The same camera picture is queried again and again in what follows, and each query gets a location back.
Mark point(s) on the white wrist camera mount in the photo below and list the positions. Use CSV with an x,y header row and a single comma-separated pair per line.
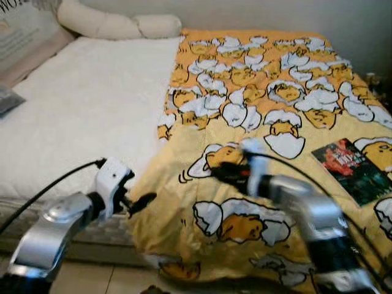
x,y
113,180
254,165

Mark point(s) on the dark red-titled paperback book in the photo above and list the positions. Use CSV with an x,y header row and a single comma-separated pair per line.
x,y
352,171

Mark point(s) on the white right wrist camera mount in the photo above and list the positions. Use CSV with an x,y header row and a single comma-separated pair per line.
x,y
254,165

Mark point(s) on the black bedside table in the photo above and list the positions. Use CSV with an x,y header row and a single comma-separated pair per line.
x,y
381,95

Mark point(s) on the yellow egg cartoon blanket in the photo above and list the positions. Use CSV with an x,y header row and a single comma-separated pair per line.
x,y
263,79

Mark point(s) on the cream knotted long pillow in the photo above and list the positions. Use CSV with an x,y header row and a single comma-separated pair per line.
x,y
110,24

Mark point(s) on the white quilted mattress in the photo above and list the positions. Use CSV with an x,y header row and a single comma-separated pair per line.
x,y
92,92

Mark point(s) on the beige printed headboard cushion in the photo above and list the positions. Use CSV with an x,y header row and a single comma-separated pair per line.
x,y
24,37

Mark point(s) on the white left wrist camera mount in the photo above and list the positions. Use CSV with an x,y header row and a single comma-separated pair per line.
x,y
113,180

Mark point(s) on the dark robot left leg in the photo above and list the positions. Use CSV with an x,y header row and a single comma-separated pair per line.
x,y
153,290

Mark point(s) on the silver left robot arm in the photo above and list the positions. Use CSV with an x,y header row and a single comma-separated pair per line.
x,y
49,226

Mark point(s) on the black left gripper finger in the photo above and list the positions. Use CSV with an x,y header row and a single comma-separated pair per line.
x,y
144,202

